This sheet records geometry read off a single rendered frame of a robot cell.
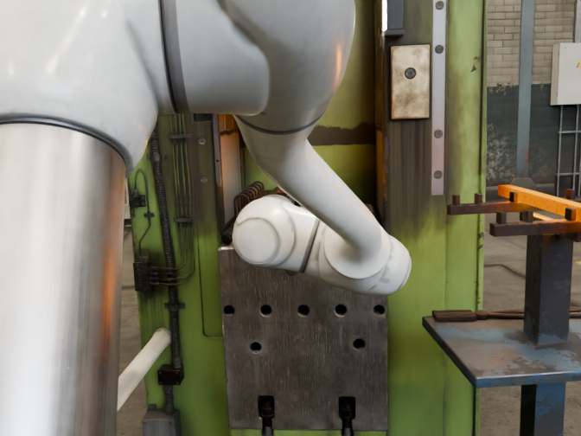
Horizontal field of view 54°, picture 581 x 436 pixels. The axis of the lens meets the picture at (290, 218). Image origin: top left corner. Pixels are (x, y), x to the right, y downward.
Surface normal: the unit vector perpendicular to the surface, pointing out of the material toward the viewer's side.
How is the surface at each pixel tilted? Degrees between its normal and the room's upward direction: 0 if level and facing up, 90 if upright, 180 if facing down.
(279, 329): 90
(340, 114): 90
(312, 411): 90
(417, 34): 90
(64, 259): 64
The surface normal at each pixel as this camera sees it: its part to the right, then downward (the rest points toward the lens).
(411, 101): -0.09, 0.18
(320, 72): 0.51, 0.81
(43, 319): 0.52, -0.36
